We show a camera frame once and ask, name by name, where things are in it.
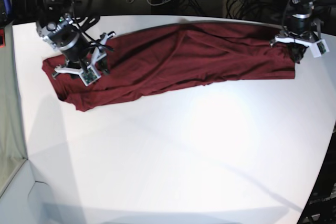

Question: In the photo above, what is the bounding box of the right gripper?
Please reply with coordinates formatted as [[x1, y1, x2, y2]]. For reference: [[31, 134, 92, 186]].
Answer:
[[51, 31, 116, 79]]

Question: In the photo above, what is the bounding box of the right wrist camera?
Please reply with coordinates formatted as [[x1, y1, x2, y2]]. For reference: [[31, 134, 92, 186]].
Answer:
[[79, 66, 101, 87]]

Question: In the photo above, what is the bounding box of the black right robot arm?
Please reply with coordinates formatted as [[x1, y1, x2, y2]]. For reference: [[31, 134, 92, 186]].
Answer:
[[36, 0, 115, 86]]

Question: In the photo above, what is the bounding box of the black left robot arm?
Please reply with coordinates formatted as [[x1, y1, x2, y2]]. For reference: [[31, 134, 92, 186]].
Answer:
[[269, 0, 329, 64]]

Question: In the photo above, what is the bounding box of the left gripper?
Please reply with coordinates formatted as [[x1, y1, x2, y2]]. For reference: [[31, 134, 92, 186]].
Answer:
[[269, 19, 323, 63]]

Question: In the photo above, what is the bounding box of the green cloth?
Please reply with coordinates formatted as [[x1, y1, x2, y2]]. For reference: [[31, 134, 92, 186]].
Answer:
[[1, 25, 27, 188]]

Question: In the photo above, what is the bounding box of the dark red t-shirt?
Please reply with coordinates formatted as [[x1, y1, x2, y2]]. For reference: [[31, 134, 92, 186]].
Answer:
[[49, 22, 295, 112]]

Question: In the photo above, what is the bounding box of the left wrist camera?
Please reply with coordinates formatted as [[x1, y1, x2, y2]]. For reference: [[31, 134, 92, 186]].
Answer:
[[309, 39, 330, 58]]

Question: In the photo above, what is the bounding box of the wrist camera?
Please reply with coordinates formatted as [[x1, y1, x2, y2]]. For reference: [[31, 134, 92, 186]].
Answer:
[[309, 39, 330, 58], [79, 66, 101, 87]]

